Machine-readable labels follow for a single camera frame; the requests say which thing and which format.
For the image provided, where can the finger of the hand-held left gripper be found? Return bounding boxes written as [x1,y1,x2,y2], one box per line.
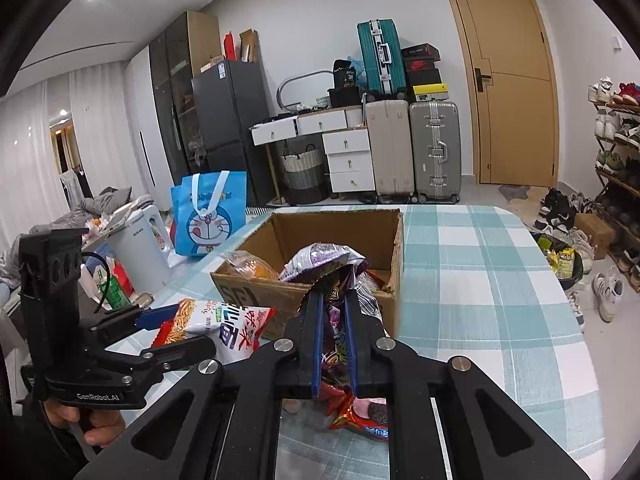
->
[101,335,217,374]
[89,308,179,344]

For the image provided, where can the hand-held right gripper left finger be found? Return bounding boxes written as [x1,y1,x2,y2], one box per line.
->
[72,290,326,480]

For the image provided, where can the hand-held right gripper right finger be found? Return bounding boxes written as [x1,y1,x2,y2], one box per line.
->
[345,287,591,480]

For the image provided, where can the purple silver snack packet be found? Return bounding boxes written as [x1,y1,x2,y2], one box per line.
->
[320,270,373,396]
[279,242,368,286]

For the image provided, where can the white orange noodle snack packet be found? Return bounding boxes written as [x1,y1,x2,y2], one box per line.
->
[150,299,277,363]

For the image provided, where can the beige cake packet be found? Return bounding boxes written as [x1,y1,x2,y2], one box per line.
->
[220,252,281,281]

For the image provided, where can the person's left forearm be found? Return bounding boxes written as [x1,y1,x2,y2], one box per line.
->
[0,395,96,480]

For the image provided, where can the person's left hand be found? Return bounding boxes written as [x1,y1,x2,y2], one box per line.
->
[42,400,126,449]

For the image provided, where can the white paper roll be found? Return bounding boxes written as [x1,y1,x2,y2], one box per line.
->
[80,265,101,301]

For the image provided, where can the green bottle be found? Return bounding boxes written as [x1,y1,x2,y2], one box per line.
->
[97,265,132,311]

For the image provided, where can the white electric kettle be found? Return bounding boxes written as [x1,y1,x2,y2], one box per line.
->
[107,204,173,293]

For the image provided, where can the blue cartoon tote bag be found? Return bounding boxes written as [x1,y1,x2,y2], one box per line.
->
[170,170,249,258]

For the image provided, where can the grey clothes pile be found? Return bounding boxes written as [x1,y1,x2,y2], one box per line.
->
[50,186,151,231]

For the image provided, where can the hanging dark clothes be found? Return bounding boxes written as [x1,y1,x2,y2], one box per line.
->
[60,170,93,201]

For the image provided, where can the white sheer curtains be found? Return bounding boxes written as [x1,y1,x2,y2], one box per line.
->
[0,65,136,261]

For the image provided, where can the woven laundry basket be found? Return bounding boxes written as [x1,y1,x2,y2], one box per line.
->
[280,144,328,204]

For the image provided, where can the white drawer dresser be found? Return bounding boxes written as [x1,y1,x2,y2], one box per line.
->
[250,106,377,206]

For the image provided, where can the beige suitcase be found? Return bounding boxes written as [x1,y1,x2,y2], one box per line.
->
[366,99,416,204]

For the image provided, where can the silver suitcase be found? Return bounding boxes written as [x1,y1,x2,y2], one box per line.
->
[409,101,462,204]

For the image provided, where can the dark grey fridge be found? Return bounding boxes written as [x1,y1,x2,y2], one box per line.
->
[191,59,276,206]

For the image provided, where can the grey floor mat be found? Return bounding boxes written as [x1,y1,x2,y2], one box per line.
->
[499,184,531,204]

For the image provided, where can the black waste bin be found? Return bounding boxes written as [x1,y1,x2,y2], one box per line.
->
[530,232,585,291]

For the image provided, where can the dark glass cabinet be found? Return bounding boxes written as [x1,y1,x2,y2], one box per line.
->
[149,10,222,196]

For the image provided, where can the black storage bin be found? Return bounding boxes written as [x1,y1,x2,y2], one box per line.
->
[327,87,362,109]

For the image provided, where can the small brown cardboard box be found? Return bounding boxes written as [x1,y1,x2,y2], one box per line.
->
[574,212,615,260]

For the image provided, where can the black product box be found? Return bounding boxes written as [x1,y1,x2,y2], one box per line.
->
[332,59,357,88]

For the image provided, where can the tan wooden door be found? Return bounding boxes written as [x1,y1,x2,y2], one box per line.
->
[438,0,560,188]

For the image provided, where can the blue plastic bag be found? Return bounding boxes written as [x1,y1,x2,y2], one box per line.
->
[347,55,368,88]

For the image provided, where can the folded brown cardboard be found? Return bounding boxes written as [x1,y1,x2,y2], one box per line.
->
[239,29,260,63]

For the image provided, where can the teal suitcase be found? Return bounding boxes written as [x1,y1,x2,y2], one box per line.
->
[357,19,405,98]

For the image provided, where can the wooden shoe rack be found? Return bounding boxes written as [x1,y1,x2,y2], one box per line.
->
[590,100,640,271]

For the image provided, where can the group of assorted shoes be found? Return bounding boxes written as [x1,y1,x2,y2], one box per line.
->
[532,77,640,323]

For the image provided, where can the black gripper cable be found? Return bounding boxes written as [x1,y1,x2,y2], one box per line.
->
[81,252,110,311]

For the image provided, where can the oval metal mirror frame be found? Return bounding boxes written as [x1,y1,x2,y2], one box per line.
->
[276,72,333,111]

